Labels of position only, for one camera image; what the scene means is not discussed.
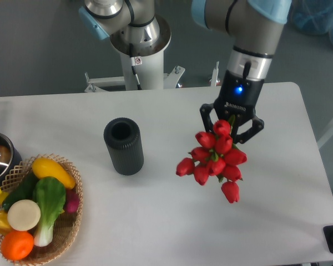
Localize green bok choy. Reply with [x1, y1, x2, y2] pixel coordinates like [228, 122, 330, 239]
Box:
[33, 177, 66, 247]

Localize dark grey ribbed vase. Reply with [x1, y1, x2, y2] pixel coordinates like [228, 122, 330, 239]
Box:
[103, 117, 144, 176]

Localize cream round bun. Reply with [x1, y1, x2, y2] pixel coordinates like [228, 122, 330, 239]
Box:
[7, 199, 41, 231]

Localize red tulip bouquet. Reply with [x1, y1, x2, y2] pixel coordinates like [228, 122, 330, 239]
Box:
[175, 120, 248, 204]

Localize blue plastic bag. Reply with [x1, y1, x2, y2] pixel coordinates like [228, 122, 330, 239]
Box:
[290, 1, 333, 45]

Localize yellow squash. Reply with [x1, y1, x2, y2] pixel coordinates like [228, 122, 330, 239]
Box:
[32, 157, 75, 190]

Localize yellow bell pepper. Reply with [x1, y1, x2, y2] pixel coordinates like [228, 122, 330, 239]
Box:
[0, 210, 13, 236]

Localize purple radish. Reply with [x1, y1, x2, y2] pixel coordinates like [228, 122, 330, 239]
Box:
[63, 190, 80, 213]

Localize woven wicker basket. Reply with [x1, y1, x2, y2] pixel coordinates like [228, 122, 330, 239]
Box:
[0, 154, 83, 265]

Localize orange fruit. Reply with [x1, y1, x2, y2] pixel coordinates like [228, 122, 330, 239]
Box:
[1, 231, 34, 260]

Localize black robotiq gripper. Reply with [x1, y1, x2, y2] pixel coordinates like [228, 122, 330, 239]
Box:
[200, 70, 264, 144]

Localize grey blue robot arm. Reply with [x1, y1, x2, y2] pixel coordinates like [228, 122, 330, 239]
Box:
[79, 1, 291, 144]

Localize dark green cucumber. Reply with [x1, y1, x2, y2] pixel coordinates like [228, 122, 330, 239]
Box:
[2, 171, 39, 212]

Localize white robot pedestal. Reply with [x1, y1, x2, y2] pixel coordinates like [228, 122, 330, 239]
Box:
[85, 15, 185, 93]

